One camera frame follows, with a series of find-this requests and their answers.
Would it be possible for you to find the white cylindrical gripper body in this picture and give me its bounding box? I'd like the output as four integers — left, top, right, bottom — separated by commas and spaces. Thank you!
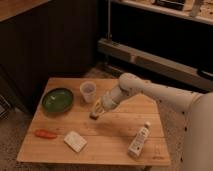
101, 86, 128, 110

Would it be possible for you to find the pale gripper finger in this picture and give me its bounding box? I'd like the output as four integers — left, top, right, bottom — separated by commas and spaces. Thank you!
92, 99, 104, 115

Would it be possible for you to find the dark eraser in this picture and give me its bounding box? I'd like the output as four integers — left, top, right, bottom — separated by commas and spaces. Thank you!
89, 113, 99, 119

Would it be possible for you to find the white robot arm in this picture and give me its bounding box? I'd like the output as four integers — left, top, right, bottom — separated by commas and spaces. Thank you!
90, 73, 213, 171

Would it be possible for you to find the translucent plastic cup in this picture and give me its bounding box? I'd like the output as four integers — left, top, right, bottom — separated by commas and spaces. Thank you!
80, 81, 96, 103

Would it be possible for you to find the white sponge block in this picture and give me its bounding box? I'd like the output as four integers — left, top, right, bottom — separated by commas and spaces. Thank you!
64, 131, 87, 153

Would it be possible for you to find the green bowl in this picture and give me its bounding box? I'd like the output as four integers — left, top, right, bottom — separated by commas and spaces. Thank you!
42, 88, 74, 113

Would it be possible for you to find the wooden table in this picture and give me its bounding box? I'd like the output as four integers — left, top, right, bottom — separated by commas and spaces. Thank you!
17, 78, 171, 166

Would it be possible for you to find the white bottle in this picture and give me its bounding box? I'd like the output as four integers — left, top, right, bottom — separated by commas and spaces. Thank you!
128, 122, 151, 158

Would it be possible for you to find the orange carrot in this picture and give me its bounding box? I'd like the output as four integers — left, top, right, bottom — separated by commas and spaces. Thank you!
35, 129, 57, 139

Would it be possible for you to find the vertical metal pole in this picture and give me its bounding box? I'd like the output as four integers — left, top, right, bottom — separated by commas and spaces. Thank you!
107, 0, 111, 40

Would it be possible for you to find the grey metal rail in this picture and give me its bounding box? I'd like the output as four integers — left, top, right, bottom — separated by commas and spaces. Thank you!
98, 38, 213, 91

